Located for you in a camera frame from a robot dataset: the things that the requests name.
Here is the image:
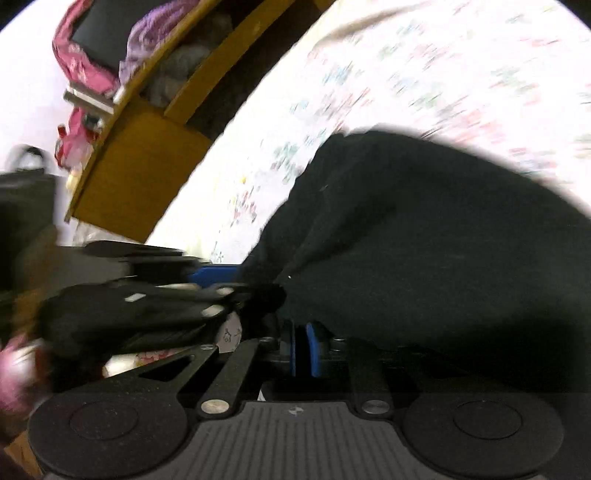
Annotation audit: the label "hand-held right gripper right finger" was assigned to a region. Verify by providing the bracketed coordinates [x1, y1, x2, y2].
[305, 322, 394, 415]

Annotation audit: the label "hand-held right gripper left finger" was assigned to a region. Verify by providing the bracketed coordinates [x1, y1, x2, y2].
[104, 322, 300, 419]

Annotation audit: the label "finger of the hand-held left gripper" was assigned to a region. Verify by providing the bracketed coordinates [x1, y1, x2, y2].
[38, 281, 287, 357]
[82, 239, 242, 285]

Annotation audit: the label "black pants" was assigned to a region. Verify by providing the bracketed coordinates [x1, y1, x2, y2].
[235, 130, 591, 398]

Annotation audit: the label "wooden cabinet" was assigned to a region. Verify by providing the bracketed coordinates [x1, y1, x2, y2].
[64, 0, 334, 244]

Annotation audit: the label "silver metal bar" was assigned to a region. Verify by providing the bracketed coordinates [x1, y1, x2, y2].
[63, 85, 116, 117]

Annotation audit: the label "grey clothes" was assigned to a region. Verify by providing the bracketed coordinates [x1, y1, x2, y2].
[142, 13, 232, 110]

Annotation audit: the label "purple cloth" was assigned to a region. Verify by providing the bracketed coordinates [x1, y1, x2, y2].
[119, 0, 205, 82]

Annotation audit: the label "white floral bedsheet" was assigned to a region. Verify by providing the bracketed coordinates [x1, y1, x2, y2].
[148, 0, 591, 269]

